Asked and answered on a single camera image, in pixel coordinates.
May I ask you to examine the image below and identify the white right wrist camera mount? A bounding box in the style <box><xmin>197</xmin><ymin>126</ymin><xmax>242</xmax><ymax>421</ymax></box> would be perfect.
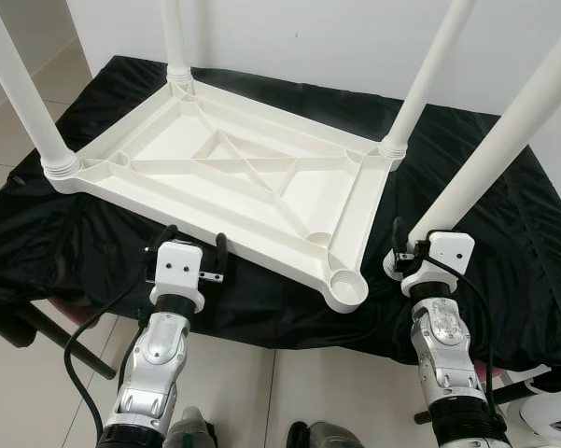
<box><xmin>400</xmin><ymin>233</ymin><xmax>475</xmax><ymax>298</ymax></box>

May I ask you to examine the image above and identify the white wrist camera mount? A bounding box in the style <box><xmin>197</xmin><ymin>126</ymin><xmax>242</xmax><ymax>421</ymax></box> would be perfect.
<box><xmin>149</xmin><ymin>241</ymin><xmax>206</xmax><ymax>314</ymax></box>
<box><xmin>400</xmin><ymin>233</ymin><xmax>475</xmax><ymax>298</ymax></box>

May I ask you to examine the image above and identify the black table cloth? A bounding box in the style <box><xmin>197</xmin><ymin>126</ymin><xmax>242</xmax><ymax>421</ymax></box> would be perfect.
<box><xmin>0</xmin><ymin>54</ymin><xmax>561</xmax><ymax>367</ymax></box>

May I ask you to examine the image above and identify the grey robot left leg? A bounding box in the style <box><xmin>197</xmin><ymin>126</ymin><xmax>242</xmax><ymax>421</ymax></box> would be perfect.
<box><xmin>166</xmin><ymin>406</ymin><xmax>217</xmax><ymax>448</ymax></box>

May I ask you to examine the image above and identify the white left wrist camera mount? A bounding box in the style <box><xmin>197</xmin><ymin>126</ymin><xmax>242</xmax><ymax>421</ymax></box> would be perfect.
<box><xmin>149</xmin><ymin>241</ymin><xmax>206</xmax><ymax>314</ymax></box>

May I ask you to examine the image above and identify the white plastic children table top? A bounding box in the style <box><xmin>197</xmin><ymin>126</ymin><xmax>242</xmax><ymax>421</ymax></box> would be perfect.
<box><xmin>45</xmin><ymin>79</ymin><xmax>407</xmax><ymax>314</ymax></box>

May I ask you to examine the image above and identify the grey robot right leg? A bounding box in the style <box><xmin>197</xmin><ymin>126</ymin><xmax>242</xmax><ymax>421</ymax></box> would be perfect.
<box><xmin>288</xmin><ymin>422</ymin><xmax>367</xmax><ymax>448</ymax></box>

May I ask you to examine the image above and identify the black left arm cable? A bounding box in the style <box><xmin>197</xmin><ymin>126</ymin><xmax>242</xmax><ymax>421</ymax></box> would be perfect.
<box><xmin>63</xmin><ymin>275</ymin><xmax>155</xmax><ymax>440</ymax></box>

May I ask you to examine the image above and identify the grey robot leg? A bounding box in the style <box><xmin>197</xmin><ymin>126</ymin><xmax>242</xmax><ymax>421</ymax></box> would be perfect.
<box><xmin>166</xmin><ymin>406</ymin><xmax>217</xmax><ymax>448</ymax></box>
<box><xmin>288</xmin><ymin>422</ymin><xmax>367</xmax><ymax>448</ymax></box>

